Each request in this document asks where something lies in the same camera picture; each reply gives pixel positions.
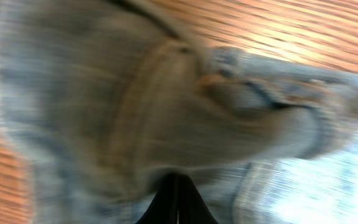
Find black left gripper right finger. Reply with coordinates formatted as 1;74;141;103
178;175;218;224

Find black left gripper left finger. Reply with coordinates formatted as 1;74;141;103
136;174;179;224

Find medium blue denim jeans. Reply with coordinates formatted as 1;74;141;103
0;0;358;224

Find folded light blue jeans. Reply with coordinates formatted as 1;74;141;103
197;71;358;224

